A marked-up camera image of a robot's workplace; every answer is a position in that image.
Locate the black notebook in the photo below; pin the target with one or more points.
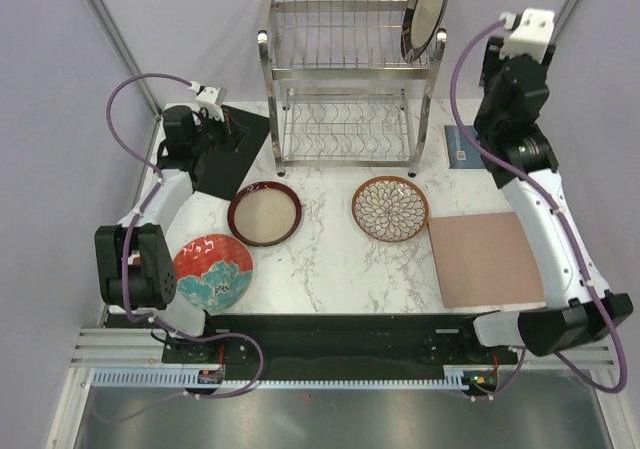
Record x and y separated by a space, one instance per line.
223 173

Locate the pink rectangular mat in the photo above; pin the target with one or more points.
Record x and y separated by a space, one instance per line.
484 260

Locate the black rimmed beige plate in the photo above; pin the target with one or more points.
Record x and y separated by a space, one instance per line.
420 23

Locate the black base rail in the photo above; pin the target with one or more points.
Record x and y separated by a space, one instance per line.
337 345

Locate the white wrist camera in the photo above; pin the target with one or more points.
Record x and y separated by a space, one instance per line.
209 100
530 33

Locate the red plate with teal flower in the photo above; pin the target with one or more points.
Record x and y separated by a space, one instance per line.
213 272

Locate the stainless steel dish rack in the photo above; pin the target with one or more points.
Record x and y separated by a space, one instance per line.
339 91

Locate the dark red rimmed plate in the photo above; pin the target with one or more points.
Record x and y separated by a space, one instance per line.
264 214

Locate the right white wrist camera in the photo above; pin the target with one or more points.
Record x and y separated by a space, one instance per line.
530 33

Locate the white petal pattern plate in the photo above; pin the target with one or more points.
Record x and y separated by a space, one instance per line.
390 209

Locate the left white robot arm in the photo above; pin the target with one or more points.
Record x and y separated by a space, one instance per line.
135 268

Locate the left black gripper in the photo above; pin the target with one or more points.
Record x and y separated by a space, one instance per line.
232 133

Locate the dark blue card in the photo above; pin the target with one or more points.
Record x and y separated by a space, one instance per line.
461 153

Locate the white slotted cable duct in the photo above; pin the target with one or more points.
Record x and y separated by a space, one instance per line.
194 378

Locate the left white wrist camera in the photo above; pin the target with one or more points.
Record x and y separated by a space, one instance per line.
209 100

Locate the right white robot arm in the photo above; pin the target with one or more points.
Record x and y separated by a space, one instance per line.
578 309

